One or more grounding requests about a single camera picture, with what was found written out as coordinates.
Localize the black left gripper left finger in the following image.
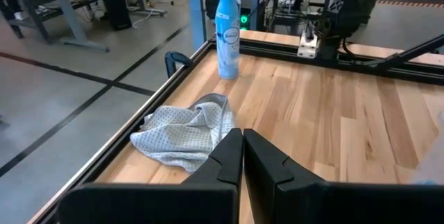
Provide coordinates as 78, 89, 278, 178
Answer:
57, 128, 244, 224

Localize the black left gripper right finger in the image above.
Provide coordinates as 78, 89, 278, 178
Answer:
244, 128, 444, 224

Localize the grey waffle microfiber towel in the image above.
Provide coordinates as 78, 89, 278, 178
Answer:
130, 93, 237, 173

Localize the blue Febreze spray bottle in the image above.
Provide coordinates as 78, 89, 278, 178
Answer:
214, 0, 243, 80

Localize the black box with green light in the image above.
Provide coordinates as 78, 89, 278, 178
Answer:
239, 7, 251, 31

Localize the white desk with blue legs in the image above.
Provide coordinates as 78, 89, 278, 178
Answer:
121, 0, 244, 51

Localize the black bag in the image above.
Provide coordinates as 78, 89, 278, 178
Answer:
204, 0, 220, 20

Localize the grey-legged desk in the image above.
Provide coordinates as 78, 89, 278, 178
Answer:
0, 0, 110, 53

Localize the black aluminium table frame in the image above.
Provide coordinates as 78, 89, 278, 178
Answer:
26, 38, 444, 224

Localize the white metal corner bracket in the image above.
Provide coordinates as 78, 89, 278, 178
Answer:
297, 29, 320, 60

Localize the black diagonal frame strut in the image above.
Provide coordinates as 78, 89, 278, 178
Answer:
353, 33, 444, 69

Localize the white floor cable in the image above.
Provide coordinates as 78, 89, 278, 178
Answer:
130, 7, 154, 30

